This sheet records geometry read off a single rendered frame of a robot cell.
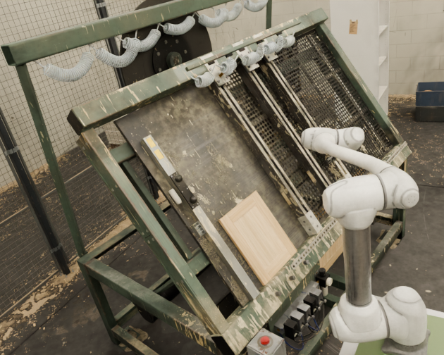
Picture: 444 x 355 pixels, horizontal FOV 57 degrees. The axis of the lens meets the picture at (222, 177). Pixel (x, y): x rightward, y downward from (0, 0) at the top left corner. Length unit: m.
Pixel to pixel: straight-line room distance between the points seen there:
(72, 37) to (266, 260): 1.53
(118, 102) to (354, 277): 1.28
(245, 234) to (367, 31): 3.92
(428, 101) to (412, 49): 1.19
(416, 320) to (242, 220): 0.91
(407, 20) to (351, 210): 5.62
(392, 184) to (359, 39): 4.24
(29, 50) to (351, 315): 1.88
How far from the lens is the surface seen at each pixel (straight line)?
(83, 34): 2.40
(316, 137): 1.96
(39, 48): 2.28
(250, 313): 2.06
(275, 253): 2.25
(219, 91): 2.37
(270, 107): 2.55
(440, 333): 2.16
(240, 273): 2.07
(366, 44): 5.65
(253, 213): 2.23
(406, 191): 1.52
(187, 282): 1.90
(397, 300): 1.88
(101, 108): 1.96
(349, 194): 1.49
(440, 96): 6.08
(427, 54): 7.02
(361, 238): 1.60
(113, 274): 2.70
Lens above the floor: 2.37
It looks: 27 degrees down
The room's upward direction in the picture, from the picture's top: 11 degrees counter-clockwise
